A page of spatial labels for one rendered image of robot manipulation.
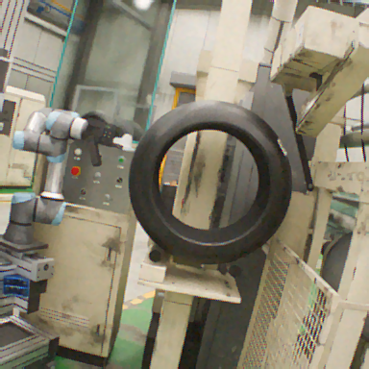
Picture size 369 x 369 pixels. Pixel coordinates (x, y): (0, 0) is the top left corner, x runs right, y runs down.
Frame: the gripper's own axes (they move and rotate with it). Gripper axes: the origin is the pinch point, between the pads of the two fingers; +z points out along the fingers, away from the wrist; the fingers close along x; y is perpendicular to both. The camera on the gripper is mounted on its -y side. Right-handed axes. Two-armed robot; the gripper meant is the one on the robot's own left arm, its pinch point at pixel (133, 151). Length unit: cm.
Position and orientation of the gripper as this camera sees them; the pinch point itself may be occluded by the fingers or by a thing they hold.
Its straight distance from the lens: 157.6
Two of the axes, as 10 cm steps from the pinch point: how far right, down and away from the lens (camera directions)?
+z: 9.5, 3.1, -0.1
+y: 3.1, -9.5, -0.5
